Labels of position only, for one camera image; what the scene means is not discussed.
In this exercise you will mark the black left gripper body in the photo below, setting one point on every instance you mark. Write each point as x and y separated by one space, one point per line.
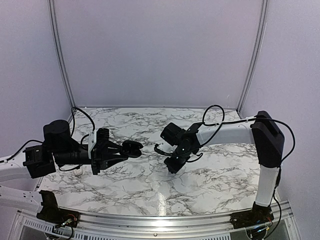
63 158

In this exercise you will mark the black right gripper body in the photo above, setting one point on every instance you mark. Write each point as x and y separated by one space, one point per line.
182 157

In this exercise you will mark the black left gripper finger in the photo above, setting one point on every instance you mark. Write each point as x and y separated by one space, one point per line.
109 162
110 148

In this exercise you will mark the white earbud charging case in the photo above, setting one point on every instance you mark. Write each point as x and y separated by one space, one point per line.
78 172

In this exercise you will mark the black earbud charging case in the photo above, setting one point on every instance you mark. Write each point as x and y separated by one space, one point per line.
131 149

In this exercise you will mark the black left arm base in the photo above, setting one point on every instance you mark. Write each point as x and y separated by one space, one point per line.
52 213

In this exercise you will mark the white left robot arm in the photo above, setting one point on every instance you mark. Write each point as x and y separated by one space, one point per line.
37 161

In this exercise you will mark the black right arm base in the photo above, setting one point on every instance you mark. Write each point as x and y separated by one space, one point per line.
255 216

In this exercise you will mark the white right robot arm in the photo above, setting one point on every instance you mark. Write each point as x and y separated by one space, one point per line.
260 130

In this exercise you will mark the aluminium front rail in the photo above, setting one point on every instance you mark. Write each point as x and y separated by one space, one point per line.
102 226

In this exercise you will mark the left aluminium wall post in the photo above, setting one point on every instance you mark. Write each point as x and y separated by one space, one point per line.
59 52

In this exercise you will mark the aluminium wall post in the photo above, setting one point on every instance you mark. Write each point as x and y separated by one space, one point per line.
59 52
262 22

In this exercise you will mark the right aluminium wall post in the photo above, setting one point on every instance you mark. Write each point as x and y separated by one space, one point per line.
262 22

